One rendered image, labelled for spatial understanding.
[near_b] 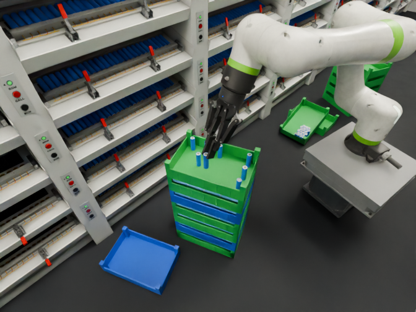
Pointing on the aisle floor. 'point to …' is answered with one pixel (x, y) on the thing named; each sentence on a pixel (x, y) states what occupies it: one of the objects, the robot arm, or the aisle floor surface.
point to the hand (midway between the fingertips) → (210, 147)
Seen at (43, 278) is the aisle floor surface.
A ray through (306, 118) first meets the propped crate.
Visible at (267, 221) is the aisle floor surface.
